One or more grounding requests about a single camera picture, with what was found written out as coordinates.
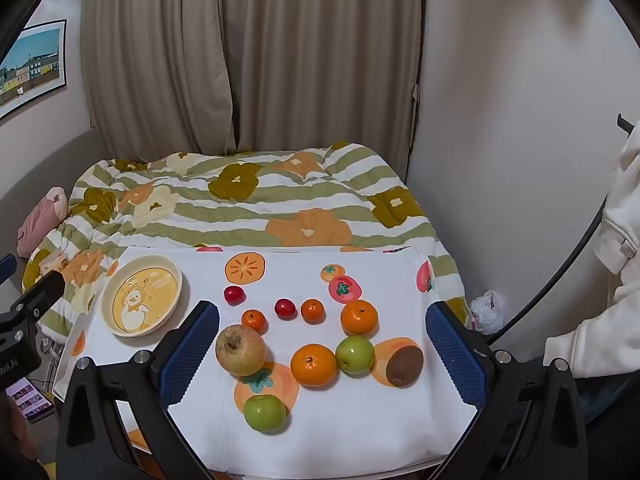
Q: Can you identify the green apple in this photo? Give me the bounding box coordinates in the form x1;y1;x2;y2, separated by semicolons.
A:
243;394;287;433
335;336;376;376

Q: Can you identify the phone with lit screen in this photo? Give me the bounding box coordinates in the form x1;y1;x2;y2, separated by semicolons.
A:
7;377;55;418

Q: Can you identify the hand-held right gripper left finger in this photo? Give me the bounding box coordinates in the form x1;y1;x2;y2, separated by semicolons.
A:
56;300;221;480

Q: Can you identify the white fruit print cloth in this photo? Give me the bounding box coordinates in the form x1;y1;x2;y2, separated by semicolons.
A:
52;247;481;480

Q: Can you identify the yellow duck print plate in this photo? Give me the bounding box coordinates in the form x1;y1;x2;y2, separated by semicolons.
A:
101;255;184;337

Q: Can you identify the wall poster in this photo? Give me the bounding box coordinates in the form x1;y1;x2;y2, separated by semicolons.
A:
0;19;68;121

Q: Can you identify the large orange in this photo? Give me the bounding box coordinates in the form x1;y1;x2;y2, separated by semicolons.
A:
340;299;379;337
290;343;338;387

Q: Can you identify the yellowish brown apple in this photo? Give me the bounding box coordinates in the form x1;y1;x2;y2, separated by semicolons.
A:
215;324;268;377

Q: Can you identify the green striped floral blanket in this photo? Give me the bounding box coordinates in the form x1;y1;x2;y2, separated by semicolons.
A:
22;141;471;341

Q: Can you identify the white plastic bag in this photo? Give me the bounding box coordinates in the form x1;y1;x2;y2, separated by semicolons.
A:
470;290;506;335

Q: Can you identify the beige curtain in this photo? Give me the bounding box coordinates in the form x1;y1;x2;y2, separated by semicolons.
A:
80;0;426;181

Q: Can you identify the small snack packet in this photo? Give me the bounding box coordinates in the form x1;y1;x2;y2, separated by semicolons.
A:
40;252;71;273

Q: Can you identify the small tangerine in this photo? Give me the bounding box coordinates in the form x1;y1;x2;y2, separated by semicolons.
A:
241;309;267;333
300;298;326;324

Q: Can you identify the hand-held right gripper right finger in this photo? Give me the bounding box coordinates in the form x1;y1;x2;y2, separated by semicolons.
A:
425;300;588;480

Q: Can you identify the brown kiwi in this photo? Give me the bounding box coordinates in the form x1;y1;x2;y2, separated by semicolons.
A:
385;345;424;387

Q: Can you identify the ring light hoop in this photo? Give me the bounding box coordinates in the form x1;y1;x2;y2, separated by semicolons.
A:
487;192;608;348

